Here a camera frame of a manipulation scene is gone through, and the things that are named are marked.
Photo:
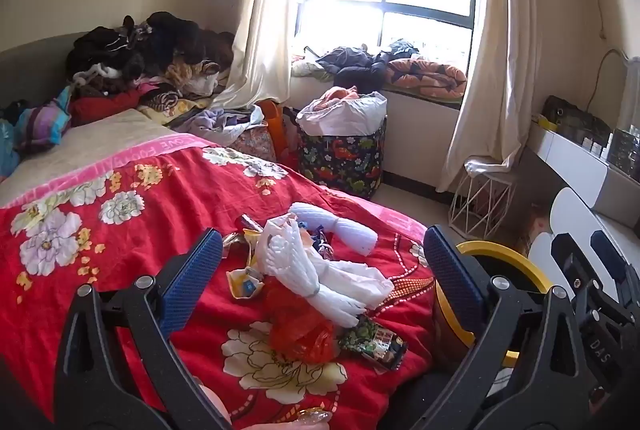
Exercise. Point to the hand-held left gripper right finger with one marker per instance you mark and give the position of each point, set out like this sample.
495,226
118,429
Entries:
455,280

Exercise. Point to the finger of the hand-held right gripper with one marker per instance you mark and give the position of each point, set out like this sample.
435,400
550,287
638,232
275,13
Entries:
605,245
565,245

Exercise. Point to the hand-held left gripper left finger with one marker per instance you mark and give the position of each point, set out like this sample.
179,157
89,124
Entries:
192,275

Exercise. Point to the gold foil wrapper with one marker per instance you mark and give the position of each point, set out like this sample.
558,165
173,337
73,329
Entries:
235,243

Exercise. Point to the yellow snack wrapper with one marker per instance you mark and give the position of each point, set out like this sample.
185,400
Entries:
245,285

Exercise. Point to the yellow-rimmed black trash bin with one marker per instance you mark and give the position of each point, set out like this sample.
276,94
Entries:
500,250

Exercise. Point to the red candy tube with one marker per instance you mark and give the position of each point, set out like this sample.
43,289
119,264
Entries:
248,223

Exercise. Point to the green snack packet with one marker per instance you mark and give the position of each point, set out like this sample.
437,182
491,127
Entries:
375,342

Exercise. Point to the orange plastic bag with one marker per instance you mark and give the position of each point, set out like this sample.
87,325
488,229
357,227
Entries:
295,330

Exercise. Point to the white foam net sleeve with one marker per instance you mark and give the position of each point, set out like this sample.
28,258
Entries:
345,230

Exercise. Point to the white plastic bag bundle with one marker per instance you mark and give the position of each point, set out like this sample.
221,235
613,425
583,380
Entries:
330,280

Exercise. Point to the purple snack packet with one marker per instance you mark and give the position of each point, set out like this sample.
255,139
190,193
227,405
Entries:
325,250

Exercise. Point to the person's left hand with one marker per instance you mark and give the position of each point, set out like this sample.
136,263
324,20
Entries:
312,419

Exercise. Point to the white chair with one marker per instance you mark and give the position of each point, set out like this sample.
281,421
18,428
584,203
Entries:
575,210

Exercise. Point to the red floral blanket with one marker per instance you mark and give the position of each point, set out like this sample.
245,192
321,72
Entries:
125,270

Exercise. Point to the white vanity desk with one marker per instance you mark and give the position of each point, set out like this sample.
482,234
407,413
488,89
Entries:
575,159

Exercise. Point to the clear acrylic organizer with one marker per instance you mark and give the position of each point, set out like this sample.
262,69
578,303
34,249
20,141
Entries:
625,154

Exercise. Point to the small yellow box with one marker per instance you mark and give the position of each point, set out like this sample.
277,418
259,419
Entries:
544,122

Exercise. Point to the black handbag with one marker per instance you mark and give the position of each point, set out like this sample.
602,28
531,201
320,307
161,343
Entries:
565,114

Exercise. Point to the floral fabric bag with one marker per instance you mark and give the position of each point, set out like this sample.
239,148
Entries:
255,142

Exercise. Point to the wavy-framed mirror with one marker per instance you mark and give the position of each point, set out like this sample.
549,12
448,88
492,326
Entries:
632,99

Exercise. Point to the lavender clothes heap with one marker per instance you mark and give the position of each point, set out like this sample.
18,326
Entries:
210,122

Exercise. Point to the dinosaur print laundry basket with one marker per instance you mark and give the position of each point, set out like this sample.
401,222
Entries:
340,159

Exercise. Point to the beige bed sheet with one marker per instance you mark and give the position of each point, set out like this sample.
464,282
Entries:
90,139

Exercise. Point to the white plastic liner bag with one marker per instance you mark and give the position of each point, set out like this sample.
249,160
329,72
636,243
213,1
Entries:
350,114

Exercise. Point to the cream curtain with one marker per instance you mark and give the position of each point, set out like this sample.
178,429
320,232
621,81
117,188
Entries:
260,34
495,59

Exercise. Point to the orange patterned quilt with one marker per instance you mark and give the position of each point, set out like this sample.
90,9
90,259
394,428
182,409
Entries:
430,77

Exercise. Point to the striped blue purple pillow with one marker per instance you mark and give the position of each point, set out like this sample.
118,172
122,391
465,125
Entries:
40,119

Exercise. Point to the pink orange cloth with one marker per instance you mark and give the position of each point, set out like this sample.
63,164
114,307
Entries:
332,95

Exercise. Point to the pile of dark clothes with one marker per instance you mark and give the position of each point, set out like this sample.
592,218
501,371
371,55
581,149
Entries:
150,44

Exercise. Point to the dark clothes heap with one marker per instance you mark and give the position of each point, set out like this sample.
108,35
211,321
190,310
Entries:
355,64

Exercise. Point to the grey headboard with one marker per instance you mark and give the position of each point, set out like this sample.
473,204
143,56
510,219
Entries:
30,64

